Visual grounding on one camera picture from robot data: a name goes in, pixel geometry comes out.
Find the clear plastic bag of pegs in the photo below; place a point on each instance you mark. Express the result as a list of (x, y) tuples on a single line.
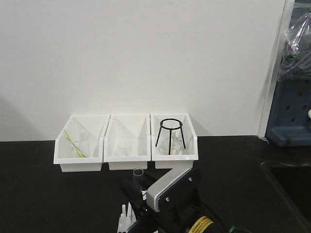
[(295, 34)]

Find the right white storage bin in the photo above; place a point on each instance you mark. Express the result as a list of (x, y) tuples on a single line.
[(187, 156)]

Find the middle white storage bin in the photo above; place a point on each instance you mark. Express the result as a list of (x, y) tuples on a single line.
[(135, 128)]

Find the white storage bin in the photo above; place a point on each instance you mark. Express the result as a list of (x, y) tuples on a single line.
[(187, 156), (64, 155), (135, 128)]

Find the clear glass test tube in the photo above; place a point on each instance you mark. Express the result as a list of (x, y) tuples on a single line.
[(137, 178)]

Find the large glass beaker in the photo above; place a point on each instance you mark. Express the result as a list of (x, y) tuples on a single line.
[(81, 140)]

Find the black metal tripod stand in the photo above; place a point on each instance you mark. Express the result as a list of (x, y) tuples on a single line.
[(174, 127)]

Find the white test tube rack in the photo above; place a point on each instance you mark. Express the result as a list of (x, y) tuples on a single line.
[(127, 218)]

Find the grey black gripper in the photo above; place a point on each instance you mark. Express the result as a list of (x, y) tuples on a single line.
[(170, 204)]

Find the glass flask under tripod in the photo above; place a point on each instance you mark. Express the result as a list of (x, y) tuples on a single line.
[(173, 147)]

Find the grey-blue pegboard drying rack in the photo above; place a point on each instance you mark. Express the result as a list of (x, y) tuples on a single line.
[(289, 123)]

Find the yellow green stirring stick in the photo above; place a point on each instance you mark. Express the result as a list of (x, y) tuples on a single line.
[(78, 150)]

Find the left white storage bin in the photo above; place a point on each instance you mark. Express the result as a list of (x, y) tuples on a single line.
[(64, 155)]

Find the black lab sink basin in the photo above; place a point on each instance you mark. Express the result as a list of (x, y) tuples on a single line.
[(293, 183)]

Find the small glass beaker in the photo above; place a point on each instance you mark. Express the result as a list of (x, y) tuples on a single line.
[(124, 148)]

